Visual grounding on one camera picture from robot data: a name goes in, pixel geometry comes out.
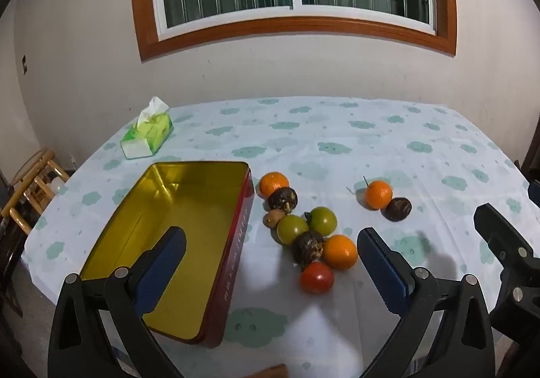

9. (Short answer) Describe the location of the dark passion fruit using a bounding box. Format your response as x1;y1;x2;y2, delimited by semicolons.
291;231;325;270
266;187;298;213
383;197;412;222

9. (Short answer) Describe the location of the large orange mandarin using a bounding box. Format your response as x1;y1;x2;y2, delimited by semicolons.
322;235;358;271

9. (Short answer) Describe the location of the red tomato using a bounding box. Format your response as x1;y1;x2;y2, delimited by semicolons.
299;261;334;294

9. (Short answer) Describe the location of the small orange with stem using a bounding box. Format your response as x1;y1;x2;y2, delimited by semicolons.
363;178;394;210

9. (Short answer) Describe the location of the green tomato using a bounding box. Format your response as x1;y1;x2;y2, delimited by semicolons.
276;214;308;245
304;206;338;236

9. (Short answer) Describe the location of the small brown kiwi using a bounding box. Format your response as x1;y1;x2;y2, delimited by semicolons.
263;209;286;229

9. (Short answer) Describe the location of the bamboo stool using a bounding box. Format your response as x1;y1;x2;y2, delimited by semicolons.
1;148;70;235

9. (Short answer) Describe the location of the gold rectangular metal tin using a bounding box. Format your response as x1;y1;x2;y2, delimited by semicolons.
81;162;254;348

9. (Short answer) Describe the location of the cloud-patterned tablecloth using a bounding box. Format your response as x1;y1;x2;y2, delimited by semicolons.
20;96;540;378

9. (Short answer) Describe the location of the green tissue pack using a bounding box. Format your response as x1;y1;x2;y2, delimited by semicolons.
120;97;174;160

